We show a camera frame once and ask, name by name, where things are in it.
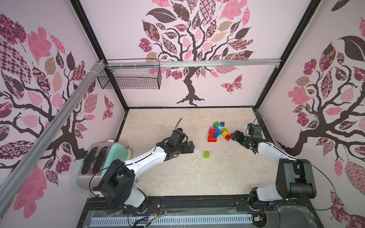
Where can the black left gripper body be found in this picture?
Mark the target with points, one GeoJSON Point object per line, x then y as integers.
{"type": "Point", "coordinates": [178, 148]}

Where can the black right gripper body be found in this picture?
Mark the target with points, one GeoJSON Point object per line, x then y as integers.
{"type": "Point", "coordinates": [241, 137]}

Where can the lime green lego brick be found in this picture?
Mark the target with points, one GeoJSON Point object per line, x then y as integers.
{"type": "Point", "coordinates": [206, 155]}

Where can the long red lego brick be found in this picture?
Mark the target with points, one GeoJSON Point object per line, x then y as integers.
{"type": "Point", "coordinates": [211, 139]}

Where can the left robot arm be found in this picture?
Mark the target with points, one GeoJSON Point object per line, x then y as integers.
{"type": "Point", "coordinates": [116, 185]}

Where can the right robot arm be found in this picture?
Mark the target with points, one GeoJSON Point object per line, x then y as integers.
{"type": "Point", "coordinates": [294, 179]}

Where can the yellow lego brick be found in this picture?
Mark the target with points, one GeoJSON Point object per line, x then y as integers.
{"type": "Point", "coordinates": [224, 134]}

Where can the long blue lego brick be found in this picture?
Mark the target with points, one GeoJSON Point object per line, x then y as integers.
{"type": "Point", "coordinates": [218, 131]}

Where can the dark green lego brick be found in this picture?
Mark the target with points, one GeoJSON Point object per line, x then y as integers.
{"type": "Point", "coordinates": [216, 124]}

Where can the mint green toaster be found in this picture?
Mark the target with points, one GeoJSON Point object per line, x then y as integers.
{"type": "Point", "coordinates": [96, 161]}

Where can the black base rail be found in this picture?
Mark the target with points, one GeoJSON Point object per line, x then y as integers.
{"type": "Point", "coordinates": [285, 213]}

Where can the aluminium frame bar back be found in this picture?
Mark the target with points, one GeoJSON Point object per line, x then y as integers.
{"type": "Point", "coordinates": [209, 63]}

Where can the aluminium frame bar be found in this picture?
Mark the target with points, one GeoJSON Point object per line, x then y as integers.
{"type": "Point", "coordinates": [21, 172]}
{"type": "Point", "coordinates": [209, 63]}

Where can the black wire basket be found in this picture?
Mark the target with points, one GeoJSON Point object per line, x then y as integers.
{"type": "Point", "coordinates": [131, 74]}

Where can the white slotted cable duct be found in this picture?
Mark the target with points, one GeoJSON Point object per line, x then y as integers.
{"type": "Point", "coordinates": [171, 220]}

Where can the aluminium frame bar left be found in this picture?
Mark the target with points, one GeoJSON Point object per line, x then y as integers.
{"type": "Point", "coordinates": [21, 172]}

